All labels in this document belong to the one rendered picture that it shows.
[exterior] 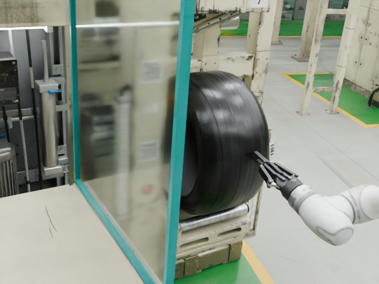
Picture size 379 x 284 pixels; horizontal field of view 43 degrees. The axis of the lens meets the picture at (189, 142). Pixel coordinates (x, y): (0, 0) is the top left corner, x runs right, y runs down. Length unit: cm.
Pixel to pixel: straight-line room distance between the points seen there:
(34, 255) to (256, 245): 238
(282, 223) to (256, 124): 198
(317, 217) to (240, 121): 45
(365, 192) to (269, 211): 226
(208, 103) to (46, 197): 65
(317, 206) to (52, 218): 75
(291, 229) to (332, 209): 214
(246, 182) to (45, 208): 76
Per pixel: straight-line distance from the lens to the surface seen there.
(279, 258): 329
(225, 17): 218
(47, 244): 117
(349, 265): 340
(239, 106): 171
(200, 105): 167
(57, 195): 134
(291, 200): 153
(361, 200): 152
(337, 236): 145
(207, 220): 190
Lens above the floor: 196
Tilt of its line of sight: 25 degrees down
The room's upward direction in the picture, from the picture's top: 5 degrees clockwise
